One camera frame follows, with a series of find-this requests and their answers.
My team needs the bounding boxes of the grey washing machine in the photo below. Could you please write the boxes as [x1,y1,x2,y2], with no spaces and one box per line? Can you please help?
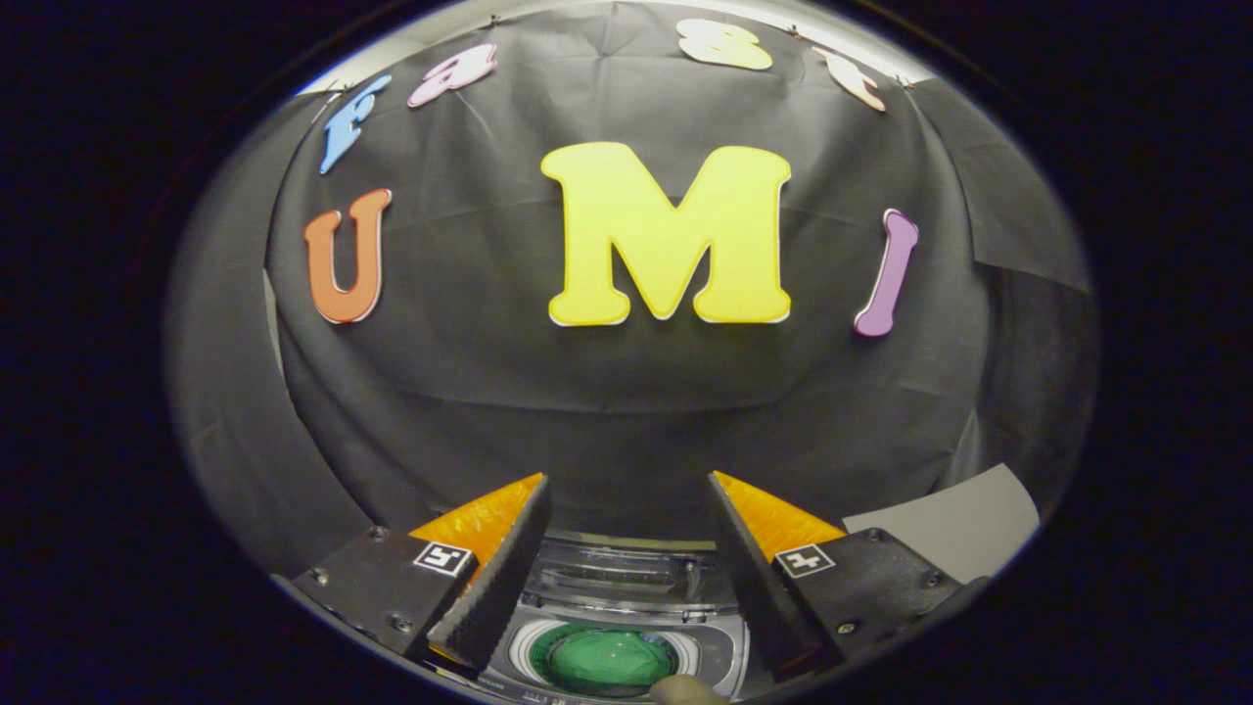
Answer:
[480,529,750,702]

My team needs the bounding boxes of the green shirt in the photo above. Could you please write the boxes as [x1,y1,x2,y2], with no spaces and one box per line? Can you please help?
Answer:
[534,627,681,698]

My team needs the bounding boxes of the dark washing machine lid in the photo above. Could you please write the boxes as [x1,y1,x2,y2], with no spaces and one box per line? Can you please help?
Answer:
[524,532,740,620]

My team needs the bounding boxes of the silver cabinet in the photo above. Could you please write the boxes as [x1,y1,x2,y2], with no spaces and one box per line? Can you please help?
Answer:
[842,463,1041,586]

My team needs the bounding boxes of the black backdrop cloth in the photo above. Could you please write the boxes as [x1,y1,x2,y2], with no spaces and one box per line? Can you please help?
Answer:
[164,0,1097,579]

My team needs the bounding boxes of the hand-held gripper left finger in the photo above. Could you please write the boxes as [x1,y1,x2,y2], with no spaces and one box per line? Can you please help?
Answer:
[291,473,552,677]

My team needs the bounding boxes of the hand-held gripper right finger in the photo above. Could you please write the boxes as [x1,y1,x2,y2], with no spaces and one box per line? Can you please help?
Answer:
[707,470,990,683]

